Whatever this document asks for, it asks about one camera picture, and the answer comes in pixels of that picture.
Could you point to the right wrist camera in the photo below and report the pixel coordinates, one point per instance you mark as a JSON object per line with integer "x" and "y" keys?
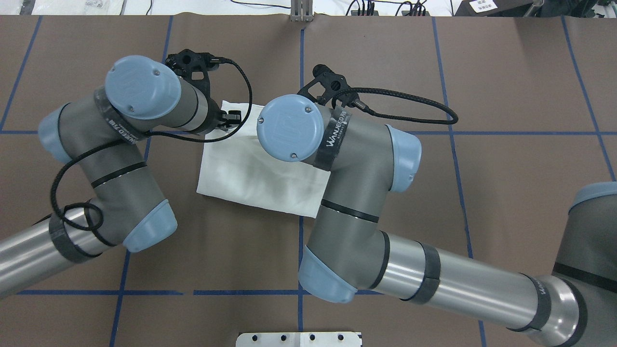
{"x": 330, "y": 81}

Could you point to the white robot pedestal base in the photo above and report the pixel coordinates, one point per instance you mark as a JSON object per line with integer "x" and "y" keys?
{"x": 300, "y": 339}

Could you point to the black usb hub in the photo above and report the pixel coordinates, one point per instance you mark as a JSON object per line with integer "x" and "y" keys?
{"x": 361, "y": 8}
{"x": 415, "y": 8}

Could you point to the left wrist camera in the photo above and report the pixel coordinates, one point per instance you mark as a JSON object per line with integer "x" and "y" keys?
{"x": 194, "y": 67}

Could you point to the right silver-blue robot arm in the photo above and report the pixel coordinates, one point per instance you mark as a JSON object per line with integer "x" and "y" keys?
{"x": 574, "y": 306}

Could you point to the aluminium corner bracket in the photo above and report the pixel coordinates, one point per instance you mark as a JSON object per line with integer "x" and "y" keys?
{"x": 301, "y": 11}

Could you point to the white long-sleeve printed shirt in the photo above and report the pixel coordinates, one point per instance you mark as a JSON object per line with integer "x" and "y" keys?
{"x": 238, "y": 169}

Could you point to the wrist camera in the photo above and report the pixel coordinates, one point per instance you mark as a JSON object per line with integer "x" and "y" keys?
{"x": 330, "y": 81}
{"x": 194, "y": 67}

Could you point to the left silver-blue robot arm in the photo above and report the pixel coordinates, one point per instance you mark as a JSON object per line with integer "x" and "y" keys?
{"x": 105, "y": 194}

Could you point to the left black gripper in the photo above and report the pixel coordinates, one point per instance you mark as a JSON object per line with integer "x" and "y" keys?
{"x": 215, "y": 117}

